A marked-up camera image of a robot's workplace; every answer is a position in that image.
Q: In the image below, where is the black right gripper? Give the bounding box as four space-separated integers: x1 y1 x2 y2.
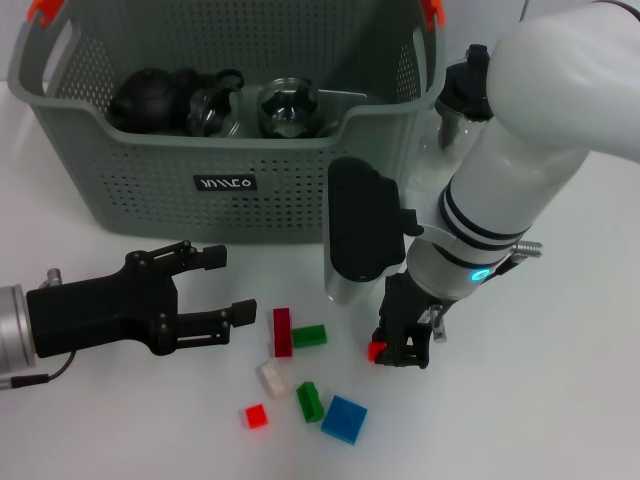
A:
371 271 444 370

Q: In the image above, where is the dark red long brick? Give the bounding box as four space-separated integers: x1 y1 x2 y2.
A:
272 307 294 359

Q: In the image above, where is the glass teapot black lid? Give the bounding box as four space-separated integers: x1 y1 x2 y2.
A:
412 43 496 199

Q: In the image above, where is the grey-green perforated storage bin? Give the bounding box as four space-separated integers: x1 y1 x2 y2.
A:
7 0 446 245

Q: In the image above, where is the glass teacup black sleeve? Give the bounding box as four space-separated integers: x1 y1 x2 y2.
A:
186 68 246 139
256 76 324 140

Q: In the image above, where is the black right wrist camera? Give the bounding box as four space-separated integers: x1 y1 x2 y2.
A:
327 156 419 284

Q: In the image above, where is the right arm cable silver plug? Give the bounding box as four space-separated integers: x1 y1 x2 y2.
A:
487 240 544 279

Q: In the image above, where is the dark clay teapot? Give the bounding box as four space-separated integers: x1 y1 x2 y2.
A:
106 68 194 134

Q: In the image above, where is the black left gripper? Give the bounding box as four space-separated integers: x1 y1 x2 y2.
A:
25 240 258 359

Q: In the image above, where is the blue square toy brick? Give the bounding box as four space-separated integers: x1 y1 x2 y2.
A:
319 394 369 446

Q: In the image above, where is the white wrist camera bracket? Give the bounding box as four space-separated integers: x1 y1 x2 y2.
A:
323 222 454 305

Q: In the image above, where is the white toy brick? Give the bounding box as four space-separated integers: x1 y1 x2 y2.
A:
255 358 293 400

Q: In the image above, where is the green toy brick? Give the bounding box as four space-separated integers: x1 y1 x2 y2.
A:
292 324 329 349
295 381 325 424

